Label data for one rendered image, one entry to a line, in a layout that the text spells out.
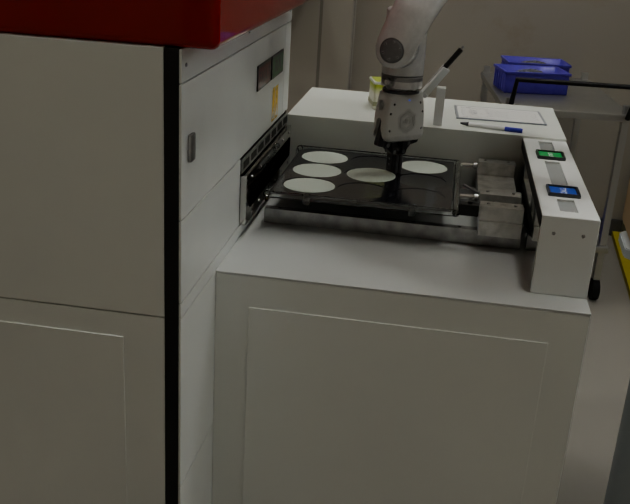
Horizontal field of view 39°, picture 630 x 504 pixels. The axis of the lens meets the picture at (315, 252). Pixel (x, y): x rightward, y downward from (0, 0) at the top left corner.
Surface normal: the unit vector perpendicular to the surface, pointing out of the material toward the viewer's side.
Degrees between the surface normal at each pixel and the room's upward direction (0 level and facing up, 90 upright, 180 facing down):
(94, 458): 90
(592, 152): 90
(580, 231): 90
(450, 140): 90
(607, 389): 0
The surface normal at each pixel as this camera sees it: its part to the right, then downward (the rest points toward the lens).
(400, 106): 0.50, 0.30
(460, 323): -0.16, 0.35
